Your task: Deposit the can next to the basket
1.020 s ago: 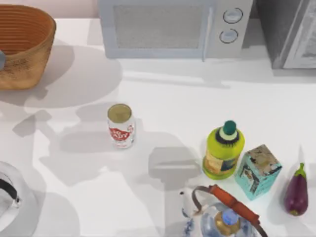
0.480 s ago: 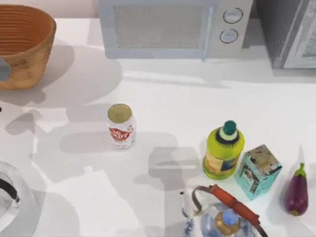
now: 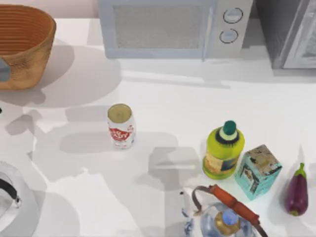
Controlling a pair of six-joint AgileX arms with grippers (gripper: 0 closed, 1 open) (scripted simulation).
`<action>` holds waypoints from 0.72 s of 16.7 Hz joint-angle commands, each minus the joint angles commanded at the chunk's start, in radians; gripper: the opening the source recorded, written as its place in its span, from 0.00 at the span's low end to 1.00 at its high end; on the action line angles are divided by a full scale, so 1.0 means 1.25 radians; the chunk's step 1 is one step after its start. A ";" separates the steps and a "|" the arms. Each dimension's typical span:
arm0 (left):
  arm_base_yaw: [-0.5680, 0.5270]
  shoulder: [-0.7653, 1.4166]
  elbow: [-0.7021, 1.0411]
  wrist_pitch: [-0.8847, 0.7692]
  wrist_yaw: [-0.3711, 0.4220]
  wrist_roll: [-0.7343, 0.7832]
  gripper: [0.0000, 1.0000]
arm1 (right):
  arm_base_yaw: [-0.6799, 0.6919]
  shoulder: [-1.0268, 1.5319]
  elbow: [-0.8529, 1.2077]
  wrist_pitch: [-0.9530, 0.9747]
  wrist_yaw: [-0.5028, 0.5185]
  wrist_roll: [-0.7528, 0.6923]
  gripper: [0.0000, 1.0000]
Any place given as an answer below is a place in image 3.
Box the teal carton box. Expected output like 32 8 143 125
234 144 283 201

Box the purple eggplant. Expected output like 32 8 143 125
283 162 309 217

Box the microwave round knob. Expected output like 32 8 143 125
219 28 239 44
223 7 243 24

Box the green bottle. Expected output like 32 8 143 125
202 120 246 180

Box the blue and white teapot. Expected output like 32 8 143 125
179 184 269 237

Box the white kettle with black handle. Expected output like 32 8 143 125
0 160 41 237

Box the red and white can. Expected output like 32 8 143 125
107 103 135 150

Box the pale microwave oven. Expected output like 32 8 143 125
97 0 254 62

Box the brown woven basket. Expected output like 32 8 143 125
0 5 57 90

